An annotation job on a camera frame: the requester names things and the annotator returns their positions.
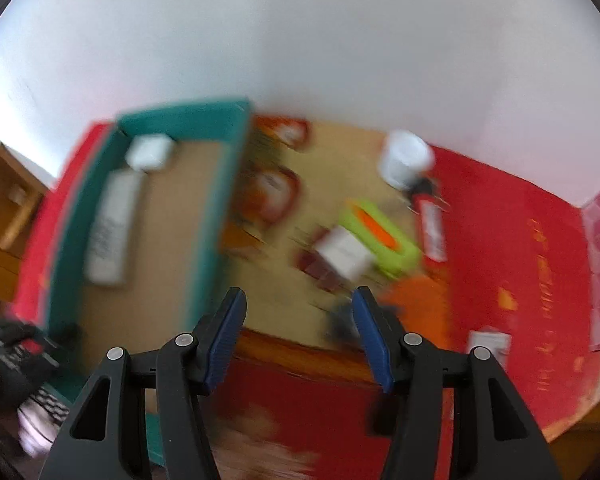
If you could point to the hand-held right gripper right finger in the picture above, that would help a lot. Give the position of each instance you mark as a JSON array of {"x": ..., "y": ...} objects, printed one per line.
[{"x": 375, "y": 340}]

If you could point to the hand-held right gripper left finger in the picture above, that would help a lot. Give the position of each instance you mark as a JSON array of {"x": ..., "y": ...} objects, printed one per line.
[{"x": 225, "y": 340}]

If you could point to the orange monkey alarm clock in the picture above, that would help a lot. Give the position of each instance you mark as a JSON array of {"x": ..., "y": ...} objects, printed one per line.
[{"x": 420, "y": 305}]

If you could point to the white charger plug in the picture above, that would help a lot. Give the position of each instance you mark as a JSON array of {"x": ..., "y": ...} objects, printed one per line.
[{"x": 342, "y": 252}]

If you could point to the green utility knife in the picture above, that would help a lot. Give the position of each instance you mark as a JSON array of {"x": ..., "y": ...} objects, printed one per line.
[{"x": 380, "y": 235}]

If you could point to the white printed card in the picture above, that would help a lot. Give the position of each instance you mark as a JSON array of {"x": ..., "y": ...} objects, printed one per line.
[{"x": 487, "y": 345}]

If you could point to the red marker pen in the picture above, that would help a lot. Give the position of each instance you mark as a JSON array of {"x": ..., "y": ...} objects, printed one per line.
[{"x": 430, "y": 230}]

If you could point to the teal cardboard box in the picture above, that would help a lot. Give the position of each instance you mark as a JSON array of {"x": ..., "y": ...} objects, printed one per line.
[{"x": 215, "y": 200}]

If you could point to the white cup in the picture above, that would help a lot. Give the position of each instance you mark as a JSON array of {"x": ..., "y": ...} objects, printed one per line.
[{"x": 405, "y": 157}]

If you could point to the red floral blanket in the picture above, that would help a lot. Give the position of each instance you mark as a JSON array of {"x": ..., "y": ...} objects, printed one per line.
[{"x": 505, "y": 260}]

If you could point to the wooden shelf unit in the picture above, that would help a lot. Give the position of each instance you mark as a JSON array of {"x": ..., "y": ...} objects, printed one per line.
[{"x": 5, "y": 200}]

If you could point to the grey remote control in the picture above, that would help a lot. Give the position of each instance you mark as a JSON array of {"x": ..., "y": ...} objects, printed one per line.
[{"x": 112, "y": 230}]

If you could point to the small grey box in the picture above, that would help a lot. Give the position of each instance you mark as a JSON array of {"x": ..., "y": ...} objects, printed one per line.
[{"x": 17, "y": 192}]

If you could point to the white earbuds case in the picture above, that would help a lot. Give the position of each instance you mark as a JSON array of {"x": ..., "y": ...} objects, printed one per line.
[{"x": 150, "y": 152}]

